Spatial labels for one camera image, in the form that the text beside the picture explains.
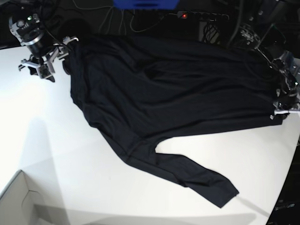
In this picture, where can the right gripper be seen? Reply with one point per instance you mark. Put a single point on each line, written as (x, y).
(42, 55)

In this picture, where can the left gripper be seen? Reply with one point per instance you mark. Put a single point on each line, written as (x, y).
(286, 103)

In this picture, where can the black t-shirt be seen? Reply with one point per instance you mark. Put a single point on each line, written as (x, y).
(139, 91)

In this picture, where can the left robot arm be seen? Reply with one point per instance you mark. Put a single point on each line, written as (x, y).
(257, 30)

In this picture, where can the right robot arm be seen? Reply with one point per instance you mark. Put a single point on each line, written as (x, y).
(29, 27)

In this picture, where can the blue bin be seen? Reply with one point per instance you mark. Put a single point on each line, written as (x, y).
(146, 4)

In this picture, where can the black power strip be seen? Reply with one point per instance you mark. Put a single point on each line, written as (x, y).
(202, 16)

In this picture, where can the white cardboard box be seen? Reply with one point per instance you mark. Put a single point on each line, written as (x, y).
(20, 205)

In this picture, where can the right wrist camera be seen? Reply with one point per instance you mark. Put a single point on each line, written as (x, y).
(44, 72)

